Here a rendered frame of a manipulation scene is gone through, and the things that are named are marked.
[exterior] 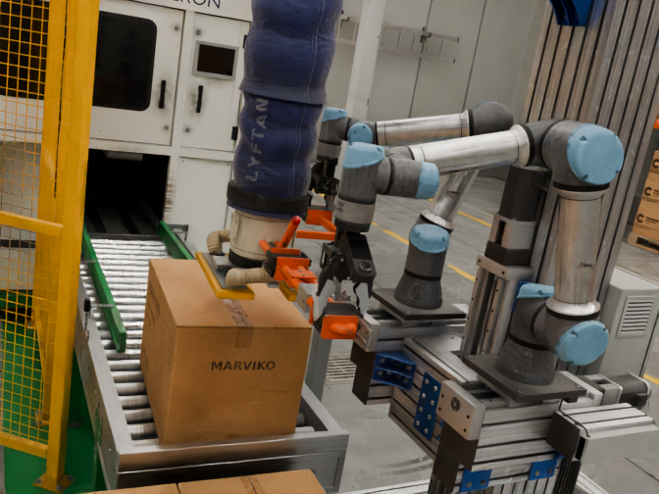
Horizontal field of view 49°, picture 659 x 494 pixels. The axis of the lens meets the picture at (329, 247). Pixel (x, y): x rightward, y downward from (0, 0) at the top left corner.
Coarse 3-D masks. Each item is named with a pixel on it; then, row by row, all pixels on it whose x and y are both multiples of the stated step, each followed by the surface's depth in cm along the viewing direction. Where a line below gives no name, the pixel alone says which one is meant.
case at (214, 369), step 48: (192, 288) 227; (144, 336) 251; (192, 336) 199; (240, 336) 204; (288, 336) 210; (192, 384) 204; (240, 384) 209; (288, 384) 215; (192, 432) 208; (240, 432) 214; (288, 432) 220
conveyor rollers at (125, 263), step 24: (96, 240) 394; (120, 240) 400; (144, 240) 406; (120, 264) 366; (144, 264) 371; (120, 288) 332; (144, 288) 337; (96, 312) 303; (120, 312) 307; (120, 360) 259; (120, 384) 242; (144, 384) 245; (144, 408) 236; (144, 432) 218
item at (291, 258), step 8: (272, 248) 179; (280, 248) 180; (288, 248) 181; (272, 256) 174; (280, 256) 177; (288, 256) 178; (296, 256) 179; (304, 256) 179; (272, 264) 176; (280, 264) 172; (288, 264) 173; (296, 264) 174; (304, 264) 174; (272, 272) 173; (280, 272) 173
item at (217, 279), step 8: (200, 256) 208; (208, 256) 208; (224, 256) 204; (200, 264) 205; (208, 264) 202; (208, 272) 196; (216, 272) 195; (224, 272) 196; (208, 280) 194; (216, 280) 190; (224, 280) 190; (216, 288) 185; (224, 288) 185; (232, 288) 186; (240, 288) 187; (248, 288) 189; (224, 296) 183; (232, 296) 184; (240, 296) 185; (248, 296) 185
